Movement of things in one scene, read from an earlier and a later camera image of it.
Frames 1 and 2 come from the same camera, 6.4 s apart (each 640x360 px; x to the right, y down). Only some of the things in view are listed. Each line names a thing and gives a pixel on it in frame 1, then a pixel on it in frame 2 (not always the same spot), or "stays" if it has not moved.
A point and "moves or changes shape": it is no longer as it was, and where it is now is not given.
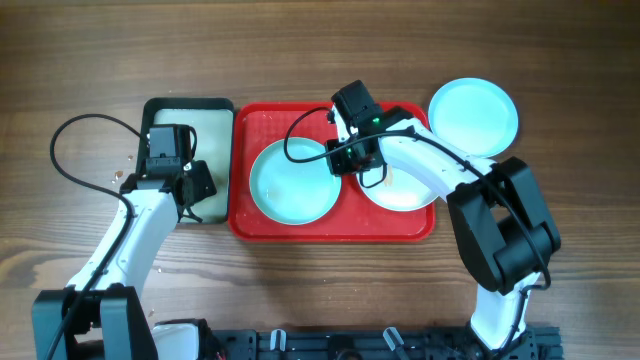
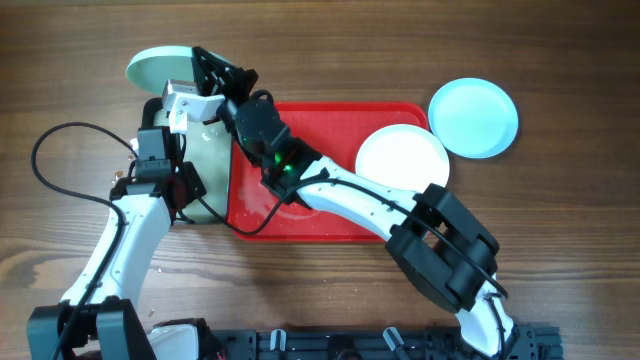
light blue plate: (475, 116) stays
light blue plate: (293, 193) moves or changes shape
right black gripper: (337, 167) → (224, 78)
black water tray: (211, 118) stays
